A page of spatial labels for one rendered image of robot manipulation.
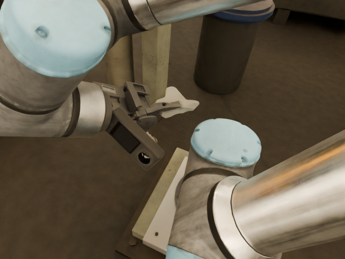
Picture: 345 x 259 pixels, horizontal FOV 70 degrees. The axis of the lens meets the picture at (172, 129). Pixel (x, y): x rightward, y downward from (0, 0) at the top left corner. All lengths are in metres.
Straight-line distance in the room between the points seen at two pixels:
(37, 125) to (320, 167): 0.34
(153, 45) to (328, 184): 0.77
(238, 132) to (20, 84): 0.42
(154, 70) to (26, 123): 0.72
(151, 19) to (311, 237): 0.33
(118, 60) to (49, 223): 0.64
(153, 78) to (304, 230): 0.82
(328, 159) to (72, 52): 0.28
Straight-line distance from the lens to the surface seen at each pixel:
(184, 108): 0.48
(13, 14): 0.25
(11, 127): 0.36
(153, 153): 0.41
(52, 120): 0.36
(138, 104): 0.45
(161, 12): 0.33
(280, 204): 0.34
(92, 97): 0.39
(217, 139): 0.52
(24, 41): 0.25
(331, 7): 2.21
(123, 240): 0.82
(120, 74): 1.09
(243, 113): 1.23
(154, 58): 0.98
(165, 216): 0.71
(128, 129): 0.41
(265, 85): 1.46
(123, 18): 0.35
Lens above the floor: 0.80
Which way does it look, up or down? 48 degrees down
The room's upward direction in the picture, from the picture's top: 6 degrees clockwise
